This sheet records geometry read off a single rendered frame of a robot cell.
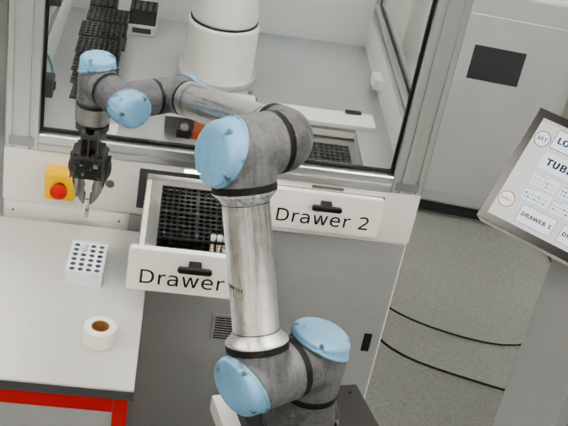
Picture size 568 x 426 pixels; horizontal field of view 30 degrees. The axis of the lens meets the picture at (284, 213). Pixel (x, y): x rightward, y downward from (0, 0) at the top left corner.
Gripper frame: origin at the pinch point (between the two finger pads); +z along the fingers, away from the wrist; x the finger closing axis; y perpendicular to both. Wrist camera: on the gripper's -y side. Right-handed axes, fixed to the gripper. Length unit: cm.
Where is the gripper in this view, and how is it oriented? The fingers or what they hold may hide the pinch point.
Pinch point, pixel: (87, 196)
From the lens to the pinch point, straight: 239.7
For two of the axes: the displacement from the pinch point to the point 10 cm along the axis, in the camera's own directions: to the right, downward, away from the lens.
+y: 0.2, 5.4, -8.4
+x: 9.9, 1.3, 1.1
